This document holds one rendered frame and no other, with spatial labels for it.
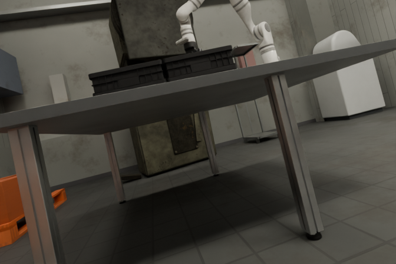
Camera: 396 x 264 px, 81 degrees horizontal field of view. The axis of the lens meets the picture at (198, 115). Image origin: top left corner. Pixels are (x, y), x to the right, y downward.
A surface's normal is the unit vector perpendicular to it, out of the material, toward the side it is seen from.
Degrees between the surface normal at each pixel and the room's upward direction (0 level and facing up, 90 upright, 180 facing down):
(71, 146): 90
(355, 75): 90
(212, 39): 90
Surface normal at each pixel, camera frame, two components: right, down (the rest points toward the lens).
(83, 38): 0.19, -0.08
